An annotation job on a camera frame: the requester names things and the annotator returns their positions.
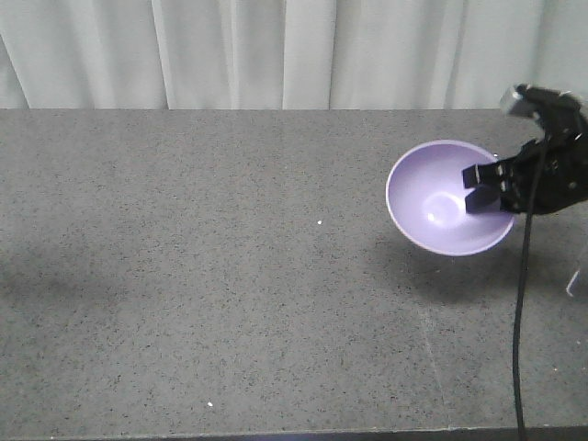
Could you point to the white curtain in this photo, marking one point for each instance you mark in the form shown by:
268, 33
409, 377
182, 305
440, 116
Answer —
286, 54

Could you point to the purple bowl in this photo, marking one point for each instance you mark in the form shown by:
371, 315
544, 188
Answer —
426, 200

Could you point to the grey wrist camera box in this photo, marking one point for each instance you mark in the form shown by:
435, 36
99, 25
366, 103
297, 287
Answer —
521, 101

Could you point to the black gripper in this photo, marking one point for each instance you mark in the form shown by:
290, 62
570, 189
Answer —
547, 175

